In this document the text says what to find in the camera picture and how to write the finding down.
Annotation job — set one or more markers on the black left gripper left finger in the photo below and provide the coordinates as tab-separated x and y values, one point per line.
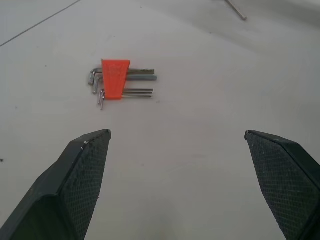
67	190

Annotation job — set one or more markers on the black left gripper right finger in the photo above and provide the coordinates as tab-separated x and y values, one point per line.
287	185

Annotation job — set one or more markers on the orange plastic hex key holder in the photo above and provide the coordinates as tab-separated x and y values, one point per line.
115	78

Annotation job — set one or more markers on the metal rod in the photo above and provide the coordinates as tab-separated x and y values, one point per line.
237	10

